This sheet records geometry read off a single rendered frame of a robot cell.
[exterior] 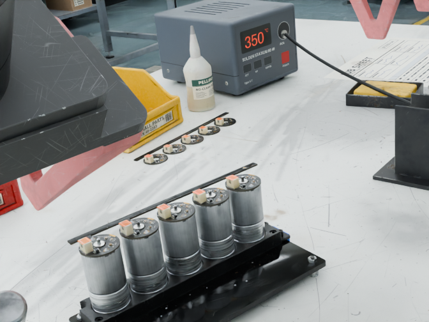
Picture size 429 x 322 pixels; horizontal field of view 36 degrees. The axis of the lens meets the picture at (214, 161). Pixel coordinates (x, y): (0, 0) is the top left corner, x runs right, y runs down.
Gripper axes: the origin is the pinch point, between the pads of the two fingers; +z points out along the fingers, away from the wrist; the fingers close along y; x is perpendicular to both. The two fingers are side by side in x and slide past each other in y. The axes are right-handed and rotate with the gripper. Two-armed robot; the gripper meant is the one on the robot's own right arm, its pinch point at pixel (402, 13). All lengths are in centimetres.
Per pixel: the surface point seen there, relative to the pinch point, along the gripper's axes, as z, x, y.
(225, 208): 8.3, -2.9, 21.1
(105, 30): 74, -289, -223
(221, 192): 7.7, -3.7, 20.4
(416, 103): 8.0, 0.8, -1.5
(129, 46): 92, -299, -250
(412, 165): 12.3, 1.9, 1.8
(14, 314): -1.1, 6.8, 42.7
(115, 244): 7.8, -5.4, 28.7
